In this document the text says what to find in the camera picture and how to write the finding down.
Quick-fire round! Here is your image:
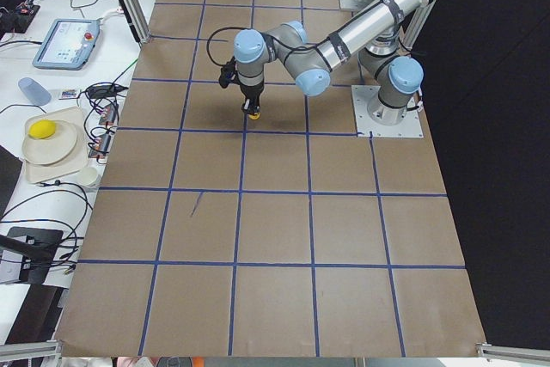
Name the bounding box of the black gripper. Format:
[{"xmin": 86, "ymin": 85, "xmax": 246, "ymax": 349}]
[{"xmin": 240, "ymin": 83, "xmax": 263, "ymax": 115}]

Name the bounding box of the black monitor stand base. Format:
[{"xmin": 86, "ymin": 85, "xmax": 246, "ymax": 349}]
[{"xmin": 1, "ymin": 226, "xmax": 63, "ymax": 284}]

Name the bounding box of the white paper cup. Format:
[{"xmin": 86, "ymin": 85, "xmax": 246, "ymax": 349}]
[{"xmin": 76, "ymin": 167, "xmax": 101, "ymax": 190}]

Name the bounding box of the beige tray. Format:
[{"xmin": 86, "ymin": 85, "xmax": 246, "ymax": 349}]
[{"xmin": 21, "ymin": 107, "xmax": 88, "ymax": 184}]

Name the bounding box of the blue teach pendant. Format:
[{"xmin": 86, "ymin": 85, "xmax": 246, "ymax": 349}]
[{"xmin": 33, "ymin": 19, "xmax": 100, "ymax": 70}]

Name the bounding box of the beige round plate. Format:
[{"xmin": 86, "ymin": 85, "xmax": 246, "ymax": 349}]
[{"xmin": 21, "ymin": 121, "xmax": 78, "ymax": 165}]

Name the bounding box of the yellow lemon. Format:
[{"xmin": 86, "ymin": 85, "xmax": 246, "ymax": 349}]
[{"xmin": 27, "ymin": 119, "xmax": 57, "ymax": 139}]

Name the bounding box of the blue plastic cup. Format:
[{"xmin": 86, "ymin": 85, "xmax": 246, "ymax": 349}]
[{"xmin": 18, "ymin": 77, "xmax": 52, "ymax": 107}]

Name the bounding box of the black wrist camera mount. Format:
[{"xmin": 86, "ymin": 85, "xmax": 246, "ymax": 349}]
[{"xmin": 218, "ymin": 57, "xmax": 239, "ymax": 89}]

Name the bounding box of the left black braided cable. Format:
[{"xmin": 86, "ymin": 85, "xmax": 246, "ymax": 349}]
[{"xmin": 205, "ymin": 26, "xmax": 319, "ymax": 68}]

